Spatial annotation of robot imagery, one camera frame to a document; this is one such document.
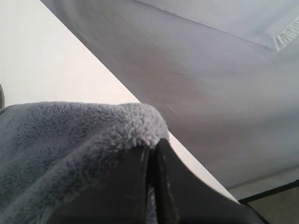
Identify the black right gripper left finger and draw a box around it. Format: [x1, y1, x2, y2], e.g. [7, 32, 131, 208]
[50, 147, 150, 224]

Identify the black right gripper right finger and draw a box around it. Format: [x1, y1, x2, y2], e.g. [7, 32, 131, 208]
[148, 139, 254, 224]

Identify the grey fluffy towel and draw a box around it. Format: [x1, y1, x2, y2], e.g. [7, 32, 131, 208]
[0, 102, 169, 224]

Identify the grey backdrop sheet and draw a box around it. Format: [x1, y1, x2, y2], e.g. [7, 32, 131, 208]
[44, 0, 299, 194]

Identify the round stainless steel plate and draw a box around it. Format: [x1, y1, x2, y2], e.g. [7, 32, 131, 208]
[0, 85, 5, 109]

